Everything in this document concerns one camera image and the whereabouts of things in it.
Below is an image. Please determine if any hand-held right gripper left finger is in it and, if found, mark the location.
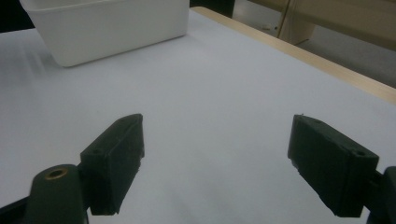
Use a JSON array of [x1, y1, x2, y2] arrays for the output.
[[79, 113, 146, 217]]

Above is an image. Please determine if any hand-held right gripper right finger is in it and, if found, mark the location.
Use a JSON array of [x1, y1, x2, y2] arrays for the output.
[[287, 114, 380, 218]]

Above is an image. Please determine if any white plastic storage box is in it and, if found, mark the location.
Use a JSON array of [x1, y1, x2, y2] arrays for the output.
[[19, 0, 191, 68]]

